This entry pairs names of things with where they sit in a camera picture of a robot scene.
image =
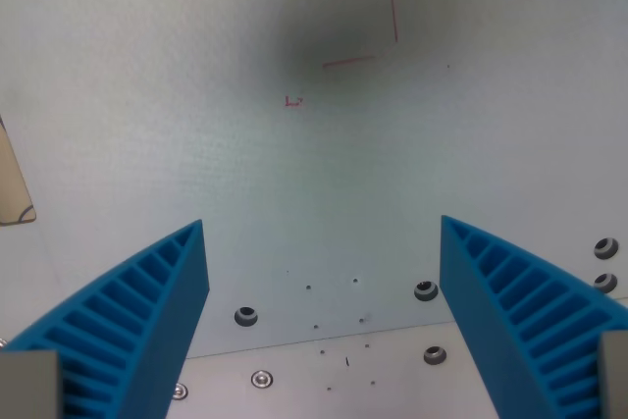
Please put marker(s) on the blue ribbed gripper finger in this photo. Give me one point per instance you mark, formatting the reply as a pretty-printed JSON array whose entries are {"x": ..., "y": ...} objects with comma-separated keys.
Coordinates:
[
  {"x": 515, "y": 306},
  {"x": 122, "y": 321}
]

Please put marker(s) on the shiny silver screw head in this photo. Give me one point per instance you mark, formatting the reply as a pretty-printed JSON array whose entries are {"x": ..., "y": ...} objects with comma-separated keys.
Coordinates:
[
  {"x": 261, "y": 379},
  {"x": 180, "y": 390}
]

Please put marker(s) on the beige card with dark arc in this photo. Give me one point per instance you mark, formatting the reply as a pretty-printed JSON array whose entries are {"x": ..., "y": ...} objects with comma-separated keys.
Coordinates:
[{"x": 12, "y": 183}]

